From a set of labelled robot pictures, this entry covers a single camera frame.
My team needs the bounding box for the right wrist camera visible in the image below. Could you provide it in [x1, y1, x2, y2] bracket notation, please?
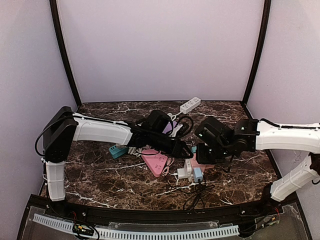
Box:
[194, 116, 232, 146]

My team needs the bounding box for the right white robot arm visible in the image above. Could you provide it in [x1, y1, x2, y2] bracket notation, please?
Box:
[194, 116, 320, 202]

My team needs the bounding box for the pink triangular power strip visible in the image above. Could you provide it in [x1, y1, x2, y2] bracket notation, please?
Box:
[141, 149, 172, 178]

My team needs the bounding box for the white power strip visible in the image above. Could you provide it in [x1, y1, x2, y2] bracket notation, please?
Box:
[179, 97, 201, 114]

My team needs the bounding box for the white slotted cable duct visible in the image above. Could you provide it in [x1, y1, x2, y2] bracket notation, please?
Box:
[32, 213, 240, 240]

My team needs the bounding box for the black frame right post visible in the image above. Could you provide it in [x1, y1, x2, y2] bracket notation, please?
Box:
[241, 0, 272, 106]

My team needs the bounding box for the pink charger plug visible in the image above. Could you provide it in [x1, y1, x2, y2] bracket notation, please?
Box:
[191, 146, 197, 153]

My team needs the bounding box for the pink usb cable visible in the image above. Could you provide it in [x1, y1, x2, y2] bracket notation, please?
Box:
[161, 156, 176, 177]

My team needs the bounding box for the white usb charger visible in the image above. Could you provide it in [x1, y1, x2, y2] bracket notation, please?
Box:
[177, 168, 193, 180]

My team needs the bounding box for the black frame post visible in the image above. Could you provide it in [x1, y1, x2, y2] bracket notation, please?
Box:
[241, 0, 272, 106]
[49, 0, 82, 108]

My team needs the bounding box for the teal power strip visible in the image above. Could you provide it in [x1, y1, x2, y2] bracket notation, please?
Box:
[108, 145, 129, 159]

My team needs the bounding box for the purple strip white cord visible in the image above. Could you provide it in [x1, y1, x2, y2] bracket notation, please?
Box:
[127, 146, 151, 157]

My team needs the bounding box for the small circuit board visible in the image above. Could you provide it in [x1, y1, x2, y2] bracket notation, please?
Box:
[72, 224, 95, 236]

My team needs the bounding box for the light blue charger plug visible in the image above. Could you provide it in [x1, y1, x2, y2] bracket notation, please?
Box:
[193, 167, 203, 183]

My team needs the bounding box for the thin black cable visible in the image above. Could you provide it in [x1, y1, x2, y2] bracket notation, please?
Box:
[166, 176, 216, 211]

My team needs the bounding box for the black frame left post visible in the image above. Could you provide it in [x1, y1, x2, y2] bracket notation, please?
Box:
[49, 0, 82, 108]

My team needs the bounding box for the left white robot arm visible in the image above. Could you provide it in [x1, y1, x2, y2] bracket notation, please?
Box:
[36, 106, 194, 202]

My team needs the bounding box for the pink white cube adapter cluster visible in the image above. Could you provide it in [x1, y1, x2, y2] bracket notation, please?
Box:
[177, 153, 215, 183]

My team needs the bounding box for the purple power strip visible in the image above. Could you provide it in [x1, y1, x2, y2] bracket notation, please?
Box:
[162, 121, 177, 134]

